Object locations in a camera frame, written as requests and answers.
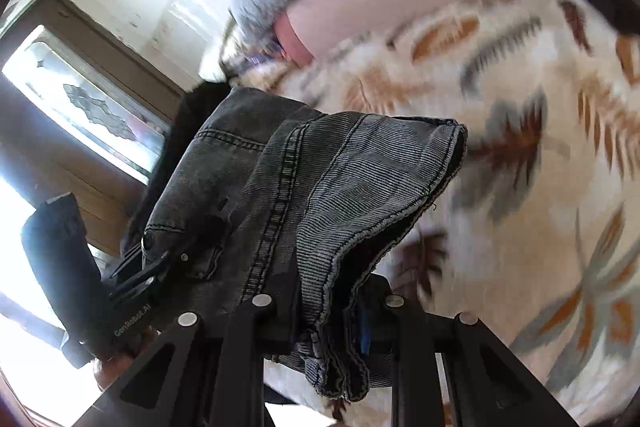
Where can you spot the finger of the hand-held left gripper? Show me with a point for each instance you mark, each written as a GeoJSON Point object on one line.
{"type": "Point", "coordinates": [150, 277]}

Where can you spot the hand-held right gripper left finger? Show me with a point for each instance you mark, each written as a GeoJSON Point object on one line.
{"type": "Point", "coordinates": [250, 332]}

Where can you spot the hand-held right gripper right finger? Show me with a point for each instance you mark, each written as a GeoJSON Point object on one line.
{"type": "Point", "coordinates": [395, 332]}

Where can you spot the grey denim pants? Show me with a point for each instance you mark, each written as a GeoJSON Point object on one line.
{"type": "Point", "coordinates": [310, 187]}

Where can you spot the person's left hand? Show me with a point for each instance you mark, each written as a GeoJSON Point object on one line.
{"type": "Point", "coordinates": [112, 367]}

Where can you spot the dark cloth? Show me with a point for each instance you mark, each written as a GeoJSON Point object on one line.
{"type": "Point", "coordinates": [185, 122]}
{"type": "Point", "coordinates": [600, 2]}

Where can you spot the window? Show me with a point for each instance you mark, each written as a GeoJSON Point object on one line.
{"type": "Point", "coordinates": [85, 102]}

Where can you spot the leaf printed blanket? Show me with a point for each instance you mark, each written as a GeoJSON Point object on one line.
{"type": "Point", "coordinates": [525, 207]}

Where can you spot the pink pillow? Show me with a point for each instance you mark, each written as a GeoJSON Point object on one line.
{"type": "Point", "coordinates": [400, 2]}

